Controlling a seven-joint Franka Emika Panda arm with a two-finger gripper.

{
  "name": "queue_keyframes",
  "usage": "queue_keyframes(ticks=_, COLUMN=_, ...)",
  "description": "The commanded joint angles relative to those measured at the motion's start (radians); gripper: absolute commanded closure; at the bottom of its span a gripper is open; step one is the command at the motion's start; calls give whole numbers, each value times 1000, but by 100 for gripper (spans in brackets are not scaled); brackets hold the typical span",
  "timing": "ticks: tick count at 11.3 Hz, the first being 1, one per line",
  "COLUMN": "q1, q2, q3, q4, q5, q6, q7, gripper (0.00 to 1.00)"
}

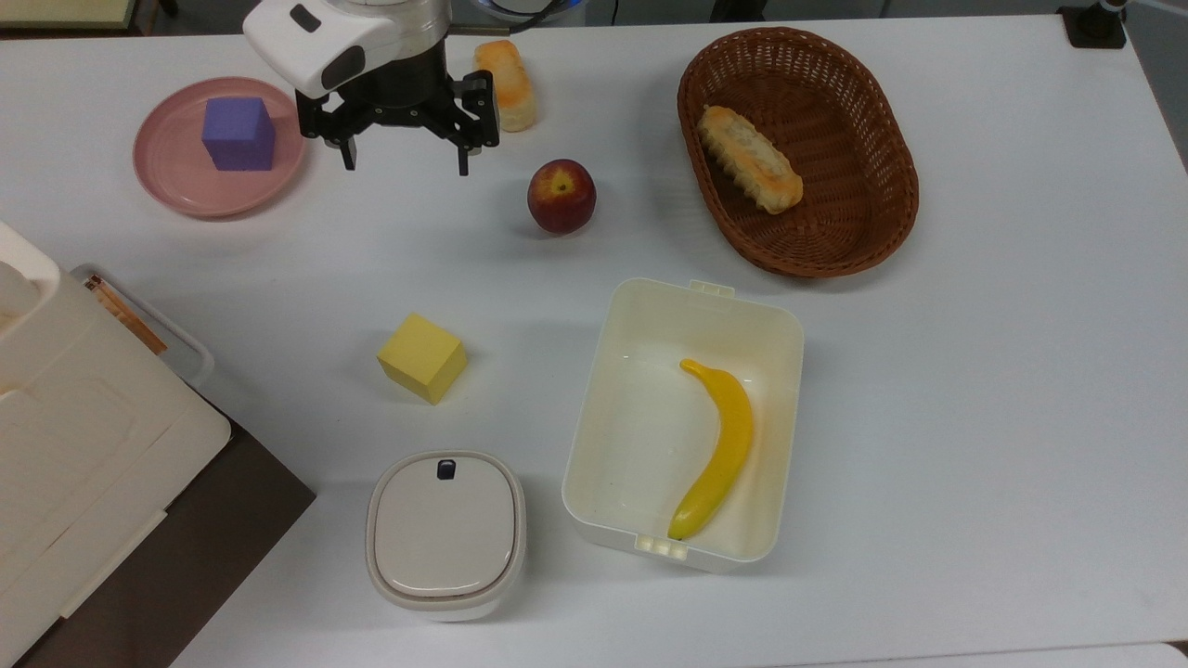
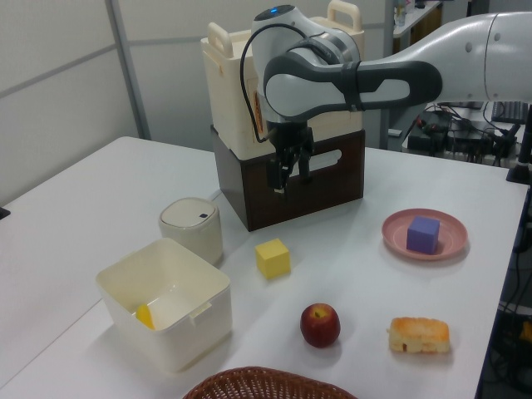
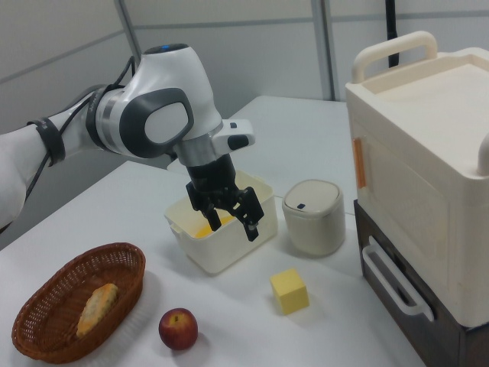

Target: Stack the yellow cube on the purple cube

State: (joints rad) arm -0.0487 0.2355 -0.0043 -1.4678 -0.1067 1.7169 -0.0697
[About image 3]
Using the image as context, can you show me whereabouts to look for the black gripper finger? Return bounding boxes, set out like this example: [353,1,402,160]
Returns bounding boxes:
[185,182,223,232]
[224,186,265,242]

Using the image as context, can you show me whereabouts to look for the small cream trash can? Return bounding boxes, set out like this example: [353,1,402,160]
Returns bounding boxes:
[281,178,347,256]

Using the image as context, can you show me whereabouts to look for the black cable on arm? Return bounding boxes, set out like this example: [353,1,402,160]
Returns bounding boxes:
[22,56,138,202]

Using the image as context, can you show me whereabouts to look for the white drawer handle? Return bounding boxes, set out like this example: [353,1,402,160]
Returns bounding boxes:
[361,245,436,323]

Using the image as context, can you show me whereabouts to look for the orange cabinet door handle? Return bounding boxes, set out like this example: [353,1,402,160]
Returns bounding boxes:
[353,138,368,189]

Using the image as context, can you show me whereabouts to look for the seeded bread slice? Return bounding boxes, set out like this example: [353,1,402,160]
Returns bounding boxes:
[76,282,120,339]

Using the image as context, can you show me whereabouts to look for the cream plastic cabinet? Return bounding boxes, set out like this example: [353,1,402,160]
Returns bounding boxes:
[345,30,489,328]

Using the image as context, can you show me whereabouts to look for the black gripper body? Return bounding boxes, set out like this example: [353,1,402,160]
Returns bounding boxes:
[185,154,240,206]

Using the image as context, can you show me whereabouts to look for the yellow cube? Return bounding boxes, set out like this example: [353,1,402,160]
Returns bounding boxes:
[270,267,309,317]

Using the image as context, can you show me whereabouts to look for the black background pole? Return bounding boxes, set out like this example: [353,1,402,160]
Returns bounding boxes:
[384,0,402,70]

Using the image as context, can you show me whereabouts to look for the red apple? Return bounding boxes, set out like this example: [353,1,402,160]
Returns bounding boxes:
[158,307,199,351]

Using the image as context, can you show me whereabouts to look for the brown wicker basket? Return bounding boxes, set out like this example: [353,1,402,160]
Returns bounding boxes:
[11,242,147,364]

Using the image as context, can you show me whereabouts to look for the white plastic open bin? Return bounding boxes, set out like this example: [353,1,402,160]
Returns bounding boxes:
[164,171,277,276]

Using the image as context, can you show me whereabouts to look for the yellow piece inside bin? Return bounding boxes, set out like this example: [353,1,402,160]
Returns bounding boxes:
[193,216,232,240]

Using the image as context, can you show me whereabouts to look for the dark wooden drawer box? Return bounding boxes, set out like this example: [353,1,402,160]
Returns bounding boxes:
[353,198,489,367]

